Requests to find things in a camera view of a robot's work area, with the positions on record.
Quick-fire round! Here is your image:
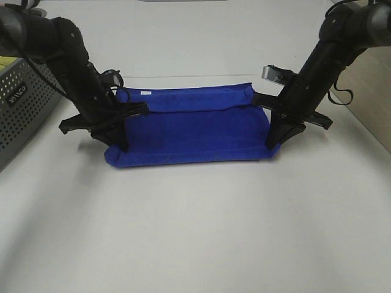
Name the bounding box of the blue towel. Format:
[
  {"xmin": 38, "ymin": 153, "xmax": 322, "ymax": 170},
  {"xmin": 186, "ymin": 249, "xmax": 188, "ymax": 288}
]
[{"xmin": 104, "ymin": 83, "xmax": 280, "ymax": 168}]

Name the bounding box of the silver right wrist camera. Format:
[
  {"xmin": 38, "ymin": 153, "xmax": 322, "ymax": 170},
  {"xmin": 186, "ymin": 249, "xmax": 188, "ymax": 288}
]
[{"xmin": 261, "ymin": 65, "xmax": 296, "ymax": 85}]

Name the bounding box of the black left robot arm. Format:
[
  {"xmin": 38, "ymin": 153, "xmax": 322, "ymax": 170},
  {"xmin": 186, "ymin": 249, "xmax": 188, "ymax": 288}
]
[{"xmin": 1, "ymin": 1, "xmax": 148, "ymax": 151}]

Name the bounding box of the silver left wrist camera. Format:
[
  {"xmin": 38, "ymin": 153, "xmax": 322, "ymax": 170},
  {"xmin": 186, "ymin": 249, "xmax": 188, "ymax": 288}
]
[{"xmin": 100, "ymin": 69, "xmax": 123, "ymax": 87}]

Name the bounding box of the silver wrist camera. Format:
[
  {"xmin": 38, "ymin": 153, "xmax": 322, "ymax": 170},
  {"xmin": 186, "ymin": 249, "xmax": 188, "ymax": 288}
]
[
  {"xmin": 100, "ymin": 69, "xmax": 123, "ymax": 87},
  {"xmin": 261, "ymin": 65, "xmax": 296, "ymax": 85}
]

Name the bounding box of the beige storage box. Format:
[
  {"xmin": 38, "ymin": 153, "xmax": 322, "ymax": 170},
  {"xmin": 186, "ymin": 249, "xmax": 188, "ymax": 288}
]
[{"xmin": 337, "ymin": 47, "xmax": 390, "ymax": 133}]

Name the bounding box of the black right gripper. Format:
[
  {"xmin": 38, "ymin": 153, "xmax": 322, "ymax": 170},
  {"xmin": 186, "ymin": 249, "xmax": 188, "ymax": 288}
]
[{"xmin": 252, "ymin": 75, "xmax": 332, "ymax": 150}]

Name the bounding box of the grey perforated laundry basket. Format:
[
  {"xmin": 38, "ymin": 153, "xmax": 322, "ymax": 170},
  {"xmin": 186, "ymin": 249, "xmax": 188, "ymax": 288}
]
[{"xmin": 1, "ymin": 59, "xmax": 62, "ymax": 169}]

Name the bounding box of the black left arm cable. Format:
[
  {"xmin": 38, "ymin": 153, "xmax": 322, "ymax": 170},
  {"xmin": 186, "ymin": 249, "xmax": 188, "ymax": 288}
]
[{"xmin": 18, "ymin": 45, "xmax": 132, "ymax": 107}]

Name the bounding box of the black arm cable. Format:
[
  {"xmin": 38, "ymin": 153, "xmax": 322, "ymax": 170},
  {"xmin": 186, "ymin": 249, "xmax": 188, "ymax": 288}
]
[
  {"xmin": 18, "ymin": 45, "xmax": 132, "ymax": 107},
  {"xmin": 326, "ymin": 54, "xmax": 357, "ymax": 106}
]

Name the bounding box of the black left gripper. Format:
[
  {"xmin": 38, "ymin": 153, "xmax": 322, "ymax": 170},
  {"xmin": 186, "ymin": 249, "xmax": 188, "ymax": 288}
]
[{"xmin": 59, "ymin": 62, "xmax": 149, "ymax": 152}]

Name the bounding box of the yellow-green towel in basket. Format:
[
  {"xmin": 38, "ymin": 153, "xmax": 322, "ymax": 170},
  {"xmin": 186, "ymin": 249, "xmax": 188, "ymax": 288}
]
[{"xmin": 0, "ymin": 56, "xmax": 17, "ymax": 71}]

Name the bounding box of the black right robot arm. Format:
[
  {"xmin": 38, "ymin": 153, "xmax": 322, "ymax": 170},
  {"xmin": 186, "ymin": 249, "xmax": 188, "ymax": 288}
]
[{"xmin": 252, "ymin": 1, "xmax": 390, "ymax": 150}]

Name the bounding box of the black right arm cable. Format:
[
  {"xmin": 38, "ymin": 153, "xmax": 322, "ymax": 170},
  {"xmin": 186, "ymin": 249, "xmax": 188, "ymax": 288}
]
[{"xmin": 326, "ymin": 54, "xmax": 357, "ymax": 106}]

